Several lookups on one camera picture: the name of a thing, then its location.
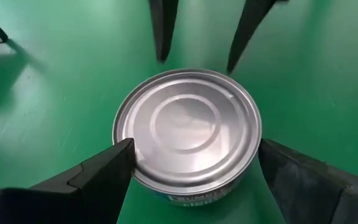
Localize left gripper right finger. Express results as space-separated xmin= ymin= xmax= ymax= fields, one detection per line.
xmin=257 ymin=138 xmax=358 ymax=224

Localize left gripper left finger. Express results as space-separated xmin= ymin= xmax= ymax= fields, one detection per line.
xmin=0 ymin=138 xmax=136 ymax=224

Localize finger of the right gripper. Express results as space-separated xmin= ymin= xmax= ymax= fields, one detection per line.
xmin=226 ymin=0 xmax=289 ymax=75
xmin=149 ymin=0 xmax=180 ymax=63

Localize green tuna can silver lid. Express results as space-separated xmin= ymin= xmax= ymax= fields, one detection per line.
xmin=112 ymin=67 xmax=263 ymax=208

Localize green table mat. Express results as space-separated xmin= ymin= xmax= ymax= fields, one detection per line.
xmin=0 ymin=0 xmax=358 ymax=224

